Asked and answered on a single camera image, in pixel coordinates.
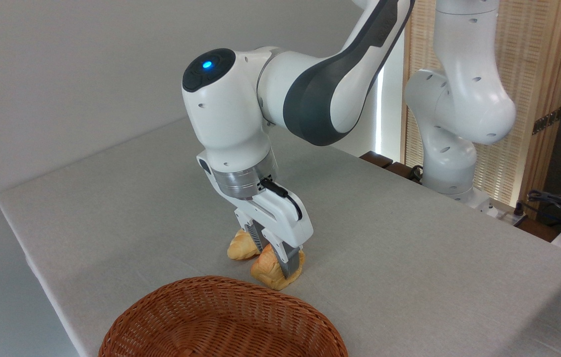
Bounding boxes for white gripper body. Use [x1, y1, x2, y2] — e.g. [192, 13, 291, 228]
[196, 153, 314, 247]

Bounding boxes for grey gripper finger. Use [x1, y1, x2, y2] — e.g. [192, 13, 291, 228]
[266, 230, 306, 280]
[234, 208, 269, 254]

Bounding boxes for small golden bread piece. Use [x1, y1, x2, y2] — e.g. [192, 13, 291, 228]
[250, 243, 306, 291]

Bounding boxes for long golden bread loaf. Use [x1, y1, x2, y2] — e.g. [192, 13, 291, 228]
[227, 229, 261, 261]

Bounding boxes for brown wicker basket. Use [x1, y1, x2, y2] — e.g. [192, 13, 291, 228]
[98, 275, 349, 357]

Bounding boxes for dark brown wooden bench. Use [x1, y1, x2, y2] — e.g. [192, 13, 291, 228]
[359, 151, 424, 185]

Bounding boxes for grey tablecloth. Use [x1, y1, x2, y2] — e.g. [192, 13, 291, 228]
[0, 118, 561, 357]

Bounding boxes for metal screen hinge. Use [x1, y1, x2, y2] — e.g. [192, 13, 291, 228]
[532, 105, 561, 135]

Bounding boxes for wooden slatted folding screen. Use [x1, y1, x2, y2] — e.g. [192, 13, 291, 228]
[400, 0, 561, 210]

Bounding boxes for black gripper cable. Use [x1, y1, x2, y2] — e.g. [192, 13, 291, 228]
[259, 178, 304, 222]

